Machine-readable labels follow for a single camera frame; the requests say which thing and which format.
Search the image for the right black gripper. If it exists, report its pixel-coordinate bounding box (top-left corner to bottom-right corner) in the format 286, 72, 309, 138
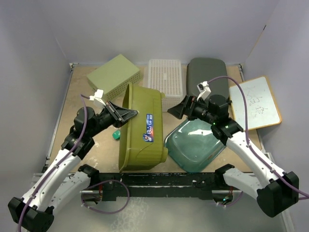
168, 94, 216, 125

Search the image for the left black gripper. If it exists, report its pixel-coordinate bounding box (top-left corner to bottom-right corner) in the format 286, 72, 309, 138
88, 101, 137, 138

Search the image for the light green small basket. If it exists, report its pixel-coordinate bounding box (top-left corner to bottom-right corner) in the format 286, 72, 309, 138
87, 54, 142, 101

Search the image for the whiteboard with wooden frame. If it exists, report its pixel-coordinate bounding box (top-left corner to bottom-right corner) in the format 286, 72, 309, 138
229, 76, 281, 130

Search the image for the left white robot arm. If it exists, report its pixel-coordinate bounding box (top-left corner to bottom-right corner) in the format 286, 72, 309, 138
8, 101, 138, 232

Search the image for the white perforated plastic basket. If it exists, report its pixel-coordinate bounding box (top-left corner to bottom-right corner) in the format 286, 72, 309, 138
146, 59, 185, 112

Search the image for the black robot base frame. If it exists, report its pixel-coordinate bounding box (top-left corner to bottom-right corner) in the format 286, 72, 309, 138
87, 173, 239, 204

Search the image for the green sponge block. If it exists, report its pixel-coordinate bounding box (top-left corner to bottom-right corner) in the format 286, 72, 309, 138
112, 130, 121, 141

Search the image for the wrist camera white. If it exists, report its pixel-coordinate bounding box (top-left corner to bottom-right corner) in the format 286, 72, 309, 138
89, 89, 106, 108
197, 81, 211, 101

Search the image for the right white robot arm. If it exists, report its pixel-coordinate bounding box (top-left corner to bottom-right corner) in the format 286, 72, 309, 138
168, 95, 299, 218

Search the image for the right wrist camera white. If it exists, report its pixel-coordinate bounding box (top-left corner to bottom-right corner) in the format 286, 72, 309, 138
197, 81, 211, 101

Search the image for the olive green plastic tub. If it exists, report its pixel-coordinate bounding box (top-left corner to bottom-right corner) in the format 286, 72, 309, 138
118, 84, 168, 172

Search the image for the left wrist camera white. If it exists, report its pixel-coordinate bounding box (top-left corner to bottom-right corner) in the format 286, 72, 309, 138
89, 89, 106, 108

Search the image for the grey plastic tub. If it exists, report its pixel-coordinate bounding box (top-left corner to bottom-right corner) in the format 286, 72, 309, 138
186, 58, 229, 99

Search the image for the teal transparent plastic tub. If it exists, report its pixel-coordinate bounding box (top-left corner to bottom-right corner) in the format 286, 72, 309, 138
164, 119, 225, 173

